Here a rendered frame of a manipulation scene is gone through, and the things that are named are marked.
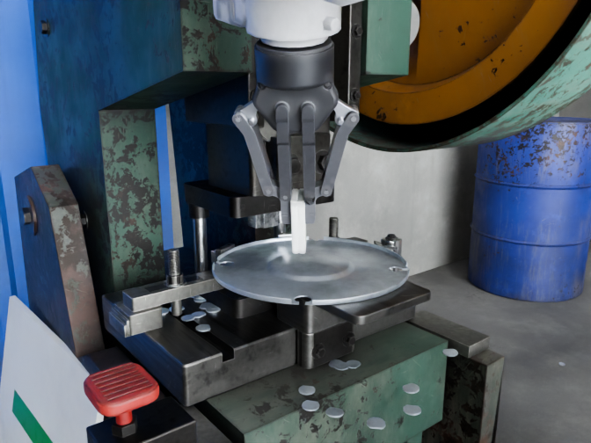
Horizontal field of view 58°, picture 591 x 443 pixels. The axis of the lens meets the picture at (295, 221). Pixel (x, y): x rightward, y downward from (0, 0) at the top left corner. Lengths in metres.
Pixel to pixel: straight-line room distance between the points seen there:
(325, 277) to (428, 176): 2.36
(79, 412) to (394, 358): 0.53
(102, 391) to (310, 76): 0.35
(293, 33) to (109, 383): 0.37
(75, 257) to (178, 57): 0.48
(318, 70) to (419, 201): 2.57
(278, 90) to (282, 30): 0.07
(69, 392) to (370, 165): 1.99
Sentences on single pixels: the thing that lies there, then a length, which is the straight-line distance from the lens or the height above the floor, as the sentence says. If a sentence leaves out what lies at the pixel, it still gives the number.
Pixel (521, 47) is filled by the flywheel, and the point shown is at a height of 1.10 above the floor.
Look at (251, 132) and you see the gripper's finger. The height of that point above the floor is 1.00.
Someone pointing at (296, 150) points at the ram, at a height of 0.95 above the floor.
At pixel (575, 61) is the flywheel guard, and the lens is 0.91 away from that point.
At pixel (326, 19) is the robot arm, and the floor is 1.10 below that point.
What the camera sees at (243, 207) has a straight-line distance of 0.77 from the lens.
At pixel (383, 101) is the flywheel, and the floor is 1.01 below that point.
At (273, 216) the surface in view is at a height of 0.84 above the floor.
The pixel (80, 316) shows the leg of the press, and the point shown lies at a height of 0.65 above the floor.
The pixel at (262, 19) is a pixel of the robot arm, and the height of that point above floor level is 1.10.
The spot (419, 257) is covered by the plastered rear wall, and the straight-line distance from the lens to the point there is 3.16.
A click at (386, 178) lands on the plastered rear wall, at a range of 2.81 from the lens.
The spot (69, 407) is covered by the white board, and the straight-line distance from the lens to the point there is 1.06.
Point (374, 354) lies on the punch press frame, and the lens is 0.86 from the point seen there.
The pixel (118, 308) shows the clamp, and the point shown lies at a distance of 0.82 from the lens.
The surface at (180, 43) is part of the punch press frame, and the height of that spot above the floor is 1.09.
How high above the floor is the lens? 1.04
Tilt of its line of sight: 14 degrees down
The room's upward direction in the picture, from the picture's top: straight up
